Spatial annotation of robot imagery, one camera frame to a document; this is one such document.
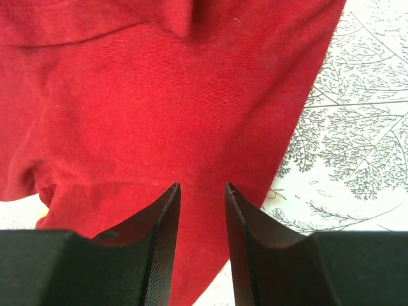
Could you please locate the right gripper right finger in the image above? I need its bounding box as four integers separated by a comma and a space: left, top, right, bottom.
225, 184, 407, 305

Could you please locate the floral patterned table mat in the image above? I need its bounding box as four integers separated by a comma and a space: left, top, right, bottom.
1, 1, 407, 305

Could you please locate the red t shirt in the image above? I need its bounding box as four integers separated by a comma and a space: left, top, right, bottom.
1, 0, 345, 305

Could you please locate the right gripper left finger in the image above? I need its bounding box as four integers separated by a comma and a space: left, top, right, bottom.
1, 183, 181, 305

